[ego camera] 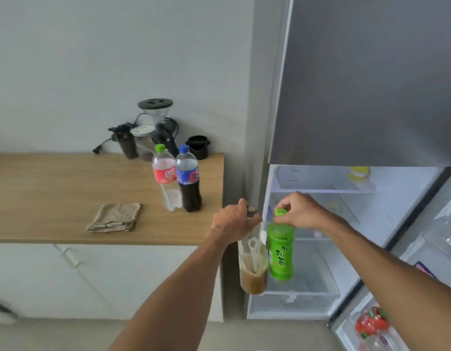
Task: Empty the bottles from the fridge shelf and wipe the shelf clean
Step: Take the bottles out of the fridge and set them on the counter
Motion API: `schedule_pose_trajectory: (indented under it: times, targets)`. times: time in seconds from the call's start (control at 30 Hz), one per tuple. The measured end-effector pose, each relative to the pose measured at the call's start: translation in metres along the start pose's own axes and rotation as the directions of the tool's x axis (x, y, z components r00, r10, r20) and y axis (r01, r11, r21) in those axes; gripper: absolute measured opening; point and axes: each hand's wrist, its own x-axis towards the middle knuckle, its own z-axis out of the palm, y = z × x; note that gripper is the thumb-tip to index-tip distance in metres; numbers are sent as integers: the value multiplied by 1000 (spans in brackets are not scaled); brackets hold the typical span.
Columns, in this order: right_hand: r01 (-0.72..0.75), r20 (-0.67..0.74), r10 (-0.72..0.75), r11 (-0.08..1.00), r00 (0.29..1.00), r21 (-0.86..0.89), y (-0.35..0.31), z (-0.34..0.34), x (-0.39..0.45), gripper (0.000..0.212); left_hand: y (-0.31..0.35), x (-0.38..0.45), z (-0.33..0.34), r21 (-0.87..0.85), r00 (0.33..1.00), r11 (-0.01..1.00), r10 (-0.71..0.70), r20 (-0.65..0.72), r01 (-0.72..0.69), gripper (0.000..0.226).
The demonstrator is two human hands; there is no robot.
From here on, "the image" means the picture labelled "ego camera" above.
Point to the person's left hand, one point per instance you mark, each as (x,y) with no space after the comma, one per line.
(231,222)

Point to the person's right hand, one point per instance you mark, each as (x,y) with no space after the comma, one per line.
(305,213)

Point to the person's right thumb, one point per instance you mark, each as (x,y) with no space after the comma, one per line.
(282,220)

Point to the person's left thumb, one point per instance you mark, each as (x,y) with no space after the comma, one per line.
(254,218)

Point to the green tea bottle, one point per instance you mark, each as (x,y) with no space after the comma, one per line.
(281,252)

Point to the clear bottle with brown liquid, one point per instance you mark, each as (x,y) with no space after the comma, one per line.
(254,279)

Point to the person's right forearm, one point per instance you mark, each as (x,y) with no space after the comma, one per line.
(393,281)

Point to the person's left forearm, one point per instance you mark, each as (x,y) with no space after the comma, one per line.
(174,299)

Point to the glass refrigerator shelf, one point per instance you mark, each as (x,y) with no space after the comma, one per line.
(320,188)

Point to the blue label cola bottle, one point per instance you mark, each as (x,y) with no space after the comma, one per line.
(189,186)

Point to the clear crisper drawer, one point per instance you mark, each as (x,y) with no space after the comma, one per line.
(309,292)

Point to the yellow container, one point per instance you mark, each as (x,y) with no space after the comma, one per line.
(359,174)

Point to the black knock box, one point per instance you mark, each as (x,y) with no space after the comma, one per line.
(198,146)

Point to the pink label clear bottle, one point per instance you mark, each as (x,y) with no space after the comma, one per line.
(164,175)

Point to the clear cup with white lid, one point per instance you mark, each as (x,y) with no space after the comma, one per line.
(144,142)

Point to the red net bag of fruit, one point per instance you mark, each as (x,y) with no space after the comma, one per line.
(371,321)

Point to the folded beige cloth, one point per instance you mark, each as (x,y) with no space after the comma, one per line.
(115,217)

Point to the black coffee grinder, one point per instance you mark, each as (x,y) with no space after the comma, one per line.
(157,109)

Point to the black tumbler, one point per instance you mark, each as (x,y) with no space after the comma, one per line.
(127,142)

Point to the blue and red packet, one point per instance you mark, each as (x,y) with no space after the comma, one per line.
(425,270)

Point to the grey refrigerator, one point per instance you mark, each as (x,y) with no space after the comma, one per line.
(364,80)

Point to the clear food package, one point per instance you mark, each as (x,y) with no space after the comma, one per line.
(446,230)

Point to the white cabinet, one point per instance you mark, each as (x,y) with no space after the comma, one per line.
(101,281)

